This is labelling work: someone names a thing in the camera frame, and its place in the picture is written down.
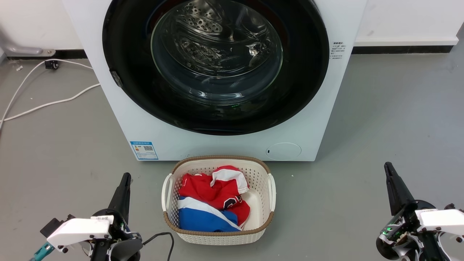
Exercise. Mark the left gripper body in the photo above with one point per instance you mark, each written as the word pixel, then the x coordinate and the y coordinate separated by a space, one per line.
pixel 123 246

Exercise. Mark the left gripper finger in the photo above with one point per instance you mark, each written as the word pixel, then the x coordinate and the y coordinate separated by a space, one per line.
pixel 125 203
pixel 117 203

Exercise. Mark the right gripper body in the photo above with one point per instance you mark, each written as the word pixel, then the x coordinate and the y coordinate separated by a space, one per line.
pixel 398 239

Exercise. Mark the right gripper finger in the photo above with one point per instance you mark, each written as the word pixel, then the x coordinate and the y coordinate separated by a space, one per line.
pixel 392 195
pixel 403 197

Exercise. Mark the round black glass washer door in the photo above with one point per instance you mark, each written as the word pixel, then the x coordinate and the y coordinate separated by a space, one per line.
pixel 127 54

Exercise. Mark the white front-load washing machine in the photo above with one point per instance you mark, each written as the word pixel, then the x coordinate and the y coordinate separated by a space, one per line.
pixel 116 119

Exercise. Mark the blue energy label sticker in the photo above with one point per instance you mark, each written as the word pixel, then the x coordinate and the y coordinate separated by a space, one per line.
pixel 144 150

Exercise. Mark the blue and white garment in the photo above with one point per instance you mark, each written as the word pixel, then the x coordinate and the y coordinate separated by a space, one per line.
pixel 199 219

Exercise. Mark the red and white garment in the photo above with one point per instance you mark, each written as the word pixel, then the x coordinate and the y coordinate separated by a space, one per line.
pixel 203 190

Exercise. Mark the cream perforated laundry basket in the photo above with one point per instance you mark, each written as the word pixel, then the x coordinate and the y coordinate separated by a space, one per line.
pixel 217 237

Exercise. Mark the round white filter cover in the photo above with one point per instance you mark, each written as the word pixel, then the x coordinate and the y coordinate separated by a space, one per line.
pixel 283 151

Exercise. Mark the black text notice sticker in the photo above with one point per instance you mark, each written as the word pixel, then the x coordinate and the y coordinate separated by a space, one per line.
pixel 338 50

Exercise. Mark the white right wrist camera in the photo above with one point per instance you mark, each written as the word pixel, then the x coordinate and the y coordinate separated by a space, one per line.
pixel 444 219

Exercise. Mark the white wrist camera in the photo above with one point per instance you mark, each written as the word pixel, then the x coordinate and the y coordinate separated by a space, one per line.
pixel 444 219
pixel 78 230

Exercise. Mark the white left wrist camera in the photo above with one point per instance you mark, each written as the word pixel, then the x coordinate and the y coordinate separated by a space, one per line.
pixel 78 230

